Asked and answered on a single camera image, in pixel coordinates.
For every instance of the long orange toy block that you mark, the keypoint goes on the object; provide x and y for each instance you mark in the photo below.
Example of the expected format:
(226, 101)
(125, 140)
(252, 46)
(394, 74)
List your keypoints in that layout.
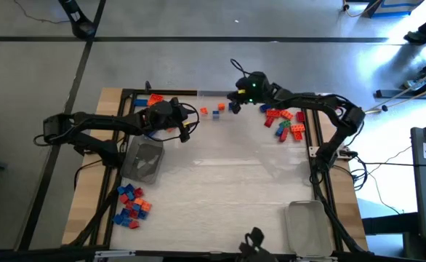
(297, 127)
(298, 135)
(273, 113)
(286, 115)

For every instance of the white mounting plate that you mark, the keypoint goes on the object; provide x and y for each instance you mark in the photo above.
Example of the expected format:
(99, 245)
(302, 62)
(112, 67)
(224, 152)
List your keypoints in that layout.
(314, 151)

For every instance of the blue and white box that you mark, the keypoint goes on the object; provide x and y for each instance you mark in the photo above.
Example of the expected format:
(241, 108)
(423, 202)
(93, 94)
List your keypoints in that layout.
(398, 3)

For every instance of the long red toy block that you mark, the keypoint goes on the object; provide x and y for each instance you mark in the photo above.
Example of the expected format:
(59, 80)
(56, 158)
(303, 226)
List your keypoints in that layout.
(284, 134)
(269, 121)

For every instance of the clear plastic bin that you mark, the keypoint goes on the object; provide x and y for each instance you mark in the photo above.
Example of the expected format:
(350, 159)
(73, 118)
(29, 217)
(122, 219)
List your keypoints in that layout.
(211, 100)

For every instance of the person's shoe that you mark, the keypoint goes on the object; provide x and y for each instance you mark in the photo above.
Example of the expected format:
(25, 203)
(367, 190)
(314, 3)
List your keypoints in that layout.
(414, 36)
(414, 83)

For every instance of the black aluminium table frame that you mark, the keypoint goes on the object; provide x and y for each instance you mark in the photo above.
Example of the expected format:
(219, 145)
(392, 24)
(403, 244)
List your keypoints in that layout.
(180, 92)

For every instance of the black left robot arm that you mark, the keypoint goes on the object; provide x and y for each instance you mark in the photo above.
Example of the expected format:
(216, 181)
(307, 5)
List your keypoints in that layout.
(100, 122)

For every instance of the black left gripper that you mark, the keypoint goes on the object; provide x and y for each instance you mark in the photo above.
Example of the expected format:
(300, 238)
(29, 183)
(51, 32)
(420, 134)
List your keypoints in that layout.
(162, 113)

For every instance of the beige long rod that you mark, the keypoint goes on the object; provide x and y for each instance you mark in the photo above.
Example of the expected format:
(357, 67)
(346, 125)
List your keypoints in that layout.
(371, 109)

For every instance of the black frame clamp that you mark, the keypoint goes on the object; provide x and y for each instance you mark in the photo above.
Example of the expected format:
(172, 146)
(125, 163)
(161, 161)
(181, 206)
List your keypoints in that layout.
(147, 86)

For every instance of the black stand base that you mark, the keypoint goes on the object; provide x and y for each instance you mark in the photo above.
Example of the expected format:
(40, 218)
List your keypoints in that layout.
(83, 27)

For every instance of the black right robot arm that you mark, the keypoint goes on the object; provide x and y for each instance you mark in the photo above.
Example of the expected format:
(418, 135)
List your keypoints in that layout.
(325, 105)

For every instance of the black floor stand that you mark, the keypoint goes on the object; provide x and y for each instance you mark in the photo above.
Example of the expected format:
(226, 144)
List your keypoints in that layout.
(398, 94)

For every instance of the wide orange toy block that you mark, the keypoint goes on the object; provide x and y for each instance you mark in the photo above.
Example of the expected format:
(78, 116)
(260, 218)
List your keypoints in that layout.
(155, 99)

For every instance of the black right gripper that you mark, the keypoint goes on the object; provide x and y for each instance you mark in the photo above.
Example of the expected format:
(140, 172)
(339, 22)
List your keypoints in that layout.
(254, 89)

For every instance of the small orange toy block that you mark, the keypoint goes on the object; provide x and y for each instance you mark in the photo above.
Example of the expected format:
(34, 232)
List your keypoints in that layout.
(204, 110)
(138, 201)
(146, 206)
(221, 106)

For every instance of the long blue toy block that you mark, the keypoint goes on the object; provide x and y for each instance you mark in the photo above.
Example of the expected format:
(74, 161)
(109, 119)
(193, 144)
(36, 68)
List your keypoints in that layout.
(279, 131)
(265, 108)
(140, 102)

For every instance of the small black knob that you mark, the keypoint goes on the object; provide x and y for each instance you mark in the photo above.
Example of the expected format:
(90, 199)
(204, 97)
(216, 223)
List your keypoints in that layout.
(384, 108)

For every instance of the dark grey translucent bin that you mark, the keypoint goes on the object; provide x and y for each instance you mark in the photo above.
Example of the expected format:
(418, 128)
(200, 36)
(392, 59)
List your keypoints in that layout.
(142, 160)

